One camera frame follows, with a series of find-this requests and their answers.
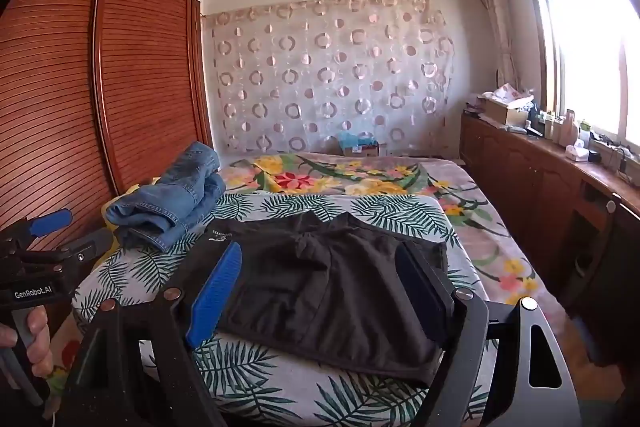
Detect brown louvered wardrobe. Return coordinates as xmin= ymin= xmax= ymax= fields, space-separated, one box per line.
xmin=1 ymin=0 xmax=212 ymax=249

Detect window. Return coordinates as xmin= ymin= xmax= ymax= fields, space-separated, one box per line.
xmin=534 ymin=0 xmax=639 ymax=150

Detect floral bed sheet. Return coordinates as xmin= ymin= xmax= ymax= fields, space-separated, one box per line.
xmin=48 ymin=154 xmax=566 ymax=426

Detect palm leaf print blanket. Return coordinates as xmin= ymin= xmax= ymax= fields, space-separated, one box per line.
xmin=73 ymin=194 xmax=484 ymax=426

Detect blue item cardboard box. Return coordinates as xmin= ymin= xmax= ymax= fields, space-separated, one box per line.
xmin=337 ymin=131 xmax=386 ymax=157

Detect black pants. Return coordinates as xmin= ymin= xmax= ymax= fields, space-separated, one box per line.
xmin=183 ymin=212 xmax=447 ymax=387

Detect circle pattern sheer curtain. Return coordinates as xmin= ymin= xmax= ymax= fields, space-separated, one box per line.
xmin=209 ymin=0 xmax=454 ymax=156

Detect long wooden cabinet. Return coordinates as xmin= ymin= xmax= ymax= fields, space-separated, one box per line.
xmin=460 ymin=115 xmax=639 ymax=366

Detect cardboard box on cabinet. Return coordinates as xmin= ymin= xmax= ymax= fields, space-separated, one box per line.
xmin=483 ymin=92 xmax=534 ymax=127

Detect folded blue jeans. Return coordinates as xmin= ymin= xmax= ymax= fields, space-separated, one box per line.
xmin=105 ymin=142 xmax=226 ymax=253

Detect person's left hand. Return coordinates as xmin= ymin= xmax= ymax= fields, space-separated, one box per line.
xmin=0 ymin=306 xmax=53 ymax=378

